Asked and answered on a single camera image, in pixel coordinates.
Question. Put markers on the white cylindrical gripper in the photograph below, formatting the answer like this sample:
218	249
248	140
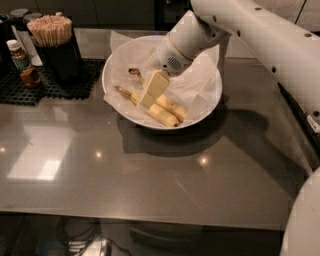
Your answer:
165	57

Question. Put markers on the yellow banana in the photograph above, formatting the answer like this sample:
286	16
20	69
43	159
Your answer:
163	101
155	111

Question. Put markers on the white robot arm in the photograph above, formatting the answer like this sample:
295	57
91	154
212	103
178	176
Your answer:
291	53

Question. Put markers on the white bowl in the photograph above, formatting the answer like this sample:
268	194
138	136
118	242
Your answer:
203	90

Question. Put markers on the white parchment paper liner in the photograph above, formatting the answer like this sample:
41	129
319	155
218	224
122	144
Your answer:
196	83

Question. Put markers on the black chopstick holder cup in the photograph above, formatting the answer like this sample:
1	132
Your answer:
63	61

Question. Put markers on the bundle of wooden chopsticks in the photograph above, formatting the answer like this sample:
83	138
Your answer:
51	30

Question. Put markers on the small brown sauce bottle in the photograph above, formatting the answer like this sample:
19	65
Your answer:
30	77

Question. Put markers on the green sauce bottle white cap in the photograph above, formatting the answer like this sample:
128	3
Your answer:
18	55

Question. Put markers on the black grid rubber mat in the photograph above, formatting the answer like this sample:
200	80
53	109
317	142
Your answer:
14	92

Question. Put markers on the dark-lidded shaker jar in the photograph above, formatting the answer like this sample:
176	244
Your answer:
22	35

